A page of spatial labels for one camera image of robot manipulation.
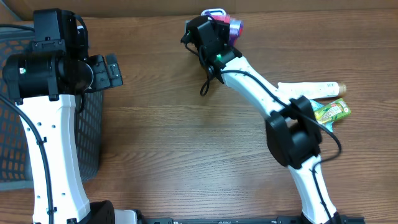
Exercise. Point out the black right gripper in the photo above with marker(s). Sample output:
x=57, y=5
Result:
x=198, y=26

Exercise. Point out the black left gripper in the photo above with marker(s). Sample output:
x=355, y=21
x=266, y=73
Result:
x=101, y=72

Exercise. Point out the purple red liners pack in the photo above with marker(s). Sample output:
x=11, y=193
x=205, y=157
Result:
x=235, y=27

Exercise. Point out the white gold cream tube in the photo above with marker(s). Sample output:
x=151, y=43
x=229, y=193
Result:
x=313, y=90

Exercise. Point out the green yellow snack packet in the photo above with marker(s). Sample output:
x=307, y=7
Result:
x=333, y=111

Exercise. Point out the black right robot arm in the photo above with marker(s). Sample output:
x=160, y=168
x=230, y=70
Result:
x=292, y=132

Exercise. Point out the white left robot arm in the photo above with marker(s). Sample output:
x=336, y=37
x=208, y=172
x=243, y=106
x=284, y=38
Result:
x=42, y=87

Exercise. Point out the white barcode scanner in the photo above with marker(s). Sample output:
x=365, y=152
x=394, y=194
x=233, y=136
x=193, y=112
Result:
x=214, y=12

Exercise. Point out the grey plastic mesh basket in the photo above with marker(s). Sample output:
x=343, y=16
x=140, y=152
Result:
x=16, y=173

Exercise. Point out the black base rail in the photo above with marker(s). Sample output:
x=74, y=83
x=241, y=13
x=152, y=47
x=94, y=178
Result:
x=278, y=220

